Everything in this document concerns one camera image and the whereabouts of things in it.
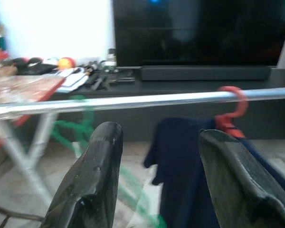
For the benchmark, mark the black television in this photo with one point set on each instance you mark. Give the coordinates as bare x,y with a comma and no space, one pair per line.
192,35

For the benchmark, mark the black tv console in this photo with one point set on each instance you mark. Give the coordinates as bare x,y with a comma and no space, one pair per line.
192,126

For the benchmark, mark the white paper stack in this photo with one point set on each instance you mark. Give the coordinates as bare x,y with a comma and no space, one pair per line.
73,79

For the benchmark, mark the red yellow toy ball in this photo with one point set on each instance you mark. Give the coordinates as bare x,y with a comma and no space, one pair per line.
67,63

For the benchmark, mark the black remote control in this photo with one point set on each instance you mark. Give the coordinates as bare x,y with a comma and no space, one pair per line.
122,80

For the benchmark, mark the navy t-shirt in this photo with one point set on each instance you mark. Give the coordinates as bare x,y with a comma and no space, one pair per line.
180,166

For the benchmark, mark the teal spray can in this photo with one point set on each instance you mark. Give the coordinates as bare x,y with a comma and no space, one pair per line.
0,42

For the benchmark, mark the red patterned flat box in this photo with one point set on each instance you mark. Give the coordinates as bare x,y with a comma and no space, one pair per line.
26,90

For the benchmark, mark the green hanger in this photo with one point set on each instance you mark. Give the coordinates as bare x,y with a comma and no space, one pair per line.
84,128

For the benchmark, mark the black soundbar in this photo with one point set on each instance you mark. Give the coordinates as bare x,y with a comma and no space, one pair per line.
204,73

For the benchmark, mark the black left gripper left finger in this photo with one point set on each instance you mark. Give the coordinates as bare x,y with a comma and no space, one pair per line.
97,166

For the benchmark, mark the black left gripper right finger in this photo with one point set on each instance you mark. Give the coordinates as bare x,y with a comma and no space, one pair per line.
240,185

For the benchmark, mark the small clear jar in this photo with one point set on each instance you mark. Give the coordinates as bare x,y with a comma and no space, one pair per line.
111,59

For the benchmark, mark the red plastic hanger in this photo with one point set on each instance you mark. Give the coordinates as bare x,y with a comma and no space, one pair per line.
242,107

